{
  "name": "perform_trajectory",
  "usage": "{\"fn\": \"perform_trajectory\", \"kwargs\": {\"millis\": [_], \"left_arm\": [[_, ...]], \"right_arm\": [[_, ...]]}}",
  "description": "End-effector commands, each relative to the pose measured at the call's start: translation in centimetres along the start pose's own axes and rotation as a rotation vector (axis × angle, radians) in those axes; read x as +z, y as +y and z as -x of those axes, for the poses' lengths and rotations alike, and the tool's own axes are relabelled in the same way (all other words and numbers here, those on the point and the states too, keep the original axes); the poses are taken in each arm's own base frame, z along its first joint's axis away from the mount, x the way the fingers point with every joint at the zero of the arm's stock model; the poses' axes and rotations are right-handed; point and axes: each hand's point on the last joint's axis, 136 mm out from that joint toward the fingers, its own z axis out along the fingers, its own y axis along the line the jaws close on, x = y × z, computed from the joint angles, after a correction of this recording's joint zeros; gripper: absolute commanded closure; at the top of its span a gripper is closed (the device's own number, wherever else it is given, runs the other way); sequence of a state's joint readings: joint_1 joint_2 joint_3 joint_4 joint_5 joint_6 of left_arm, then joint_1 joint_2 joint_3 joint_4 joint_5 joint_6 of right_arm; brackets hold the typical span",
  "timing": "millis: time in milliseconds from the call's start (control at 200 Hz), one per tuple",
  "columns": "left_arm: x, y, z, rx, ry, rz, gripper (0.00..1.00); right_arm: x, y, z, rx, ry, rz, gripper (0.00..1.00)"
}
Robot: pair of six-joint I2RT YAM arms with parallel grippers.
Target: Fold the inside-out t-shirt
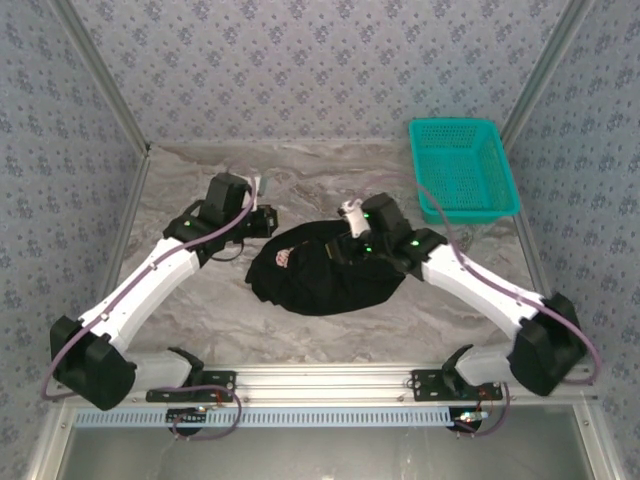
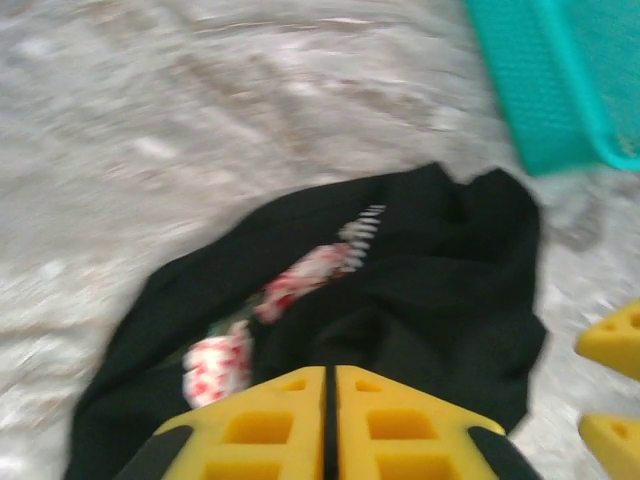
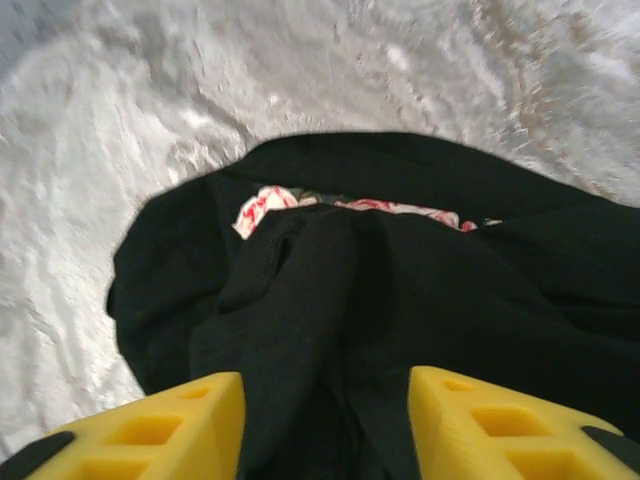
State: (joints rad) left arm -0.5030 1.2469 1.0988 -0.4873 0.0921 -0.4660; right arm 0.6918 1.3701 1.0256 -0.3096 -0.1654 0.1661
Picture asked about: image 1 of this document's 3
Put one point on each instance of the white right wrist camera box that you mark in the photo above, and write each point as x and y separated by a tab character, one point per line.
356	220

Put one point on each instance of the aluminium frame post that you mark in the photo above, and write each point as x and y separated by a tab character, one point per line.
100	75
550	65

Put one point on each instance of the black printed t-shirt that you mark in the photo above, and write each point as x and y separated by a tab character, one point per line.
325	290

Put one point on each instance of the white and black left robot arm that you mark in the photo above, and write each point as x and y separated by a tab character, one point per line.
140	295

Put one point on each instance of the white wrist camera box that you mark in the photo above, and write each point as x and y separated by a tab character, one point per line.
356	220
263	186

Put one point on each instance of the aluminium table end rail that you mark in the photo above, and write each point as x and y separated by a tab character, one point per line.
280	144

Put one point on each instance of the aluminium mounting rail beam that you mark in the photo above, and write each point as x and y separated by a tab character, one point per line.
325	385

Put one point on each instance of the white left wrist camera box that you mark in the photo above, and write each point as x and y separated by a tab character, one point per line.
263	186

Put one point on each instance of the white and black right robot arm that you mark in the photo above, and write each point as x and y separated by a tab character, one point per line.
480	285

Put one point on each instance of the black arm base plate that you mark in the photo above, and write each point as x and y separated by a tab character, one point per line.
425	387
220	392

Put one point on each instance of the aluminium frame leg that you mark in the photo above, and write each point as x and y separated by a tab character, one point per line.
596	445
49	445

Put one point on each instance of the aluminium table side rail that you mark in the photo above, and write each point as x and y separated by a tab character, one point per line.
141	167
526	235

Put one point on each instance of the grey metal lower panel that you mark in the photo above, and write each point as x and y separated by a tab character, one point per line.
325	455

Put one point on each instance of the black controller board with LED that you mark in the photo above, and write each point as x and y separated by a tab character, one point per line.
467	419
185	416

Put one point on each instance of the teal plastic mesh basket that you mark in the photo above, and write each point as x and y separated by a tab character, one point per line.
460	170

